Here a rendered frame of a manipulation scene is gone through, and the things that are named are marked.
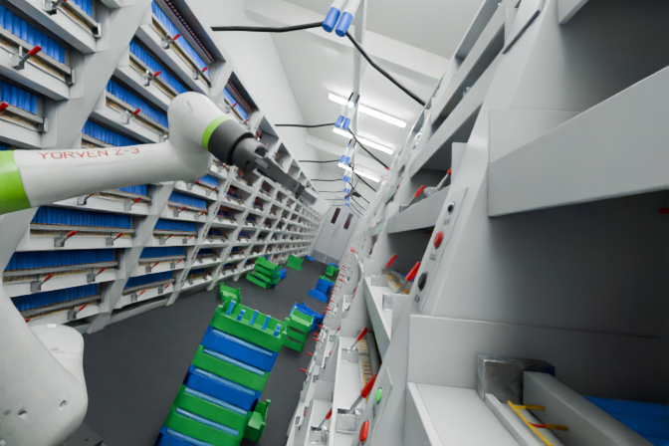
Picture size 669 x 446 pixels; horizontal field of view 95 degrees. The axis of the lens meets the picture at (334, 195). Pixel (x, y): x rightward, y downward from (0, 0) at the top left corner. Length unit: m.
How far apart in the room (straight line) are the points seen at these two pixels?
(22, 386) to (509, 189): 0.76
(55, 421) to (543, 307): 0.77
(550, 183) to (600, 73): 0.17
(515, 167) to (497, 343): 0.14
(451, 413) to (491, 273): 0.11
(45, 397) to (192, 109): 0.58
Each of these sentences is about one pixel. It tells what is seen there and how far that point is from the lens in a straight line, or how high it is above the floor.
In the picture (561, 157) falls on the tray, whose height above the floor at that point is 1.10.
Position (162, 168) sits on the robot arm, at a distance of 0.82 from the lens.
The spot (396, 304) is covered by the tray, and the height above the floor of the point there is 0.96.
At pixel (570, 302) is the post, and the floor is 1.03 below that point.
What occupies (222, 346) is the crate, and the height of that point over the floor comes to 0.42.
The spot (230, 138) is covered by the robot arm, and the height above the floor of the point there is 1.10.
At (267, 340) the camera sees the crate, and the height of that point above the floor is 0.51.
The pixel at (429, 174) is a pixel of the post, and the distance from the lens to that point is 1.02.
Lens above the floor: 1.01
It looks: 7 degrees up
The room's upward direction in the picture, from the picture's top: 23 degrees clockwise
